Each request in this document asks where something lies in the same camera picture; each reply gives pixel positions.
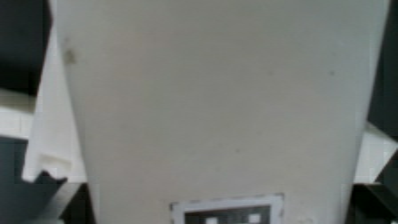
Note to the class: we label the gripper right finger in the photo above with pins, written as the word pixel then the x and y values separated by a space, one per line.
pixel 374 205

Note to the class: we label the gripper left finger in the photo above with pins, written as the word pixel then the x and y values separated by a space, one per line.
pixel 44 202

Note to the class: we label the white cabinet body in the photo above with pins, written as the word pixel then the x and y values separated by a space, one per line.
pixel 54 150

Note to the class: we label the white cabinet top block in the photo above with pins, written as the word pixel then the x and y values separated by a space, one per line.
pixel 221 88

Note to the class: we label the white workspace border frame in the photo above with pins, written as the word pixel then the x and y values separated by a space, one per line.
pixel 17 114

